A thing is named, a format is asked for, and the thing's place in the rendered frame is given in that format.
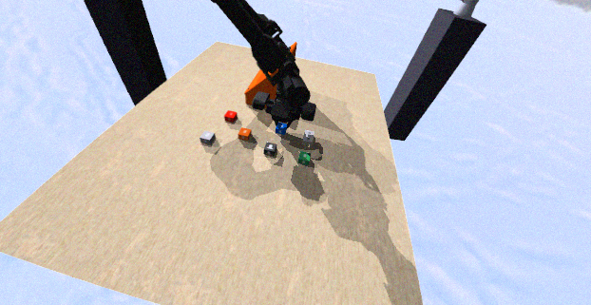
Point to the blue block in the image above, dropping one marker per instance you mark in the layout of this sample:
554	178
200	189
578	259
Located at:
281	128

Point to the green block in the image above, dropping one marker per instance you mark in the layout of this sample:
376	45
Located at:
304	158

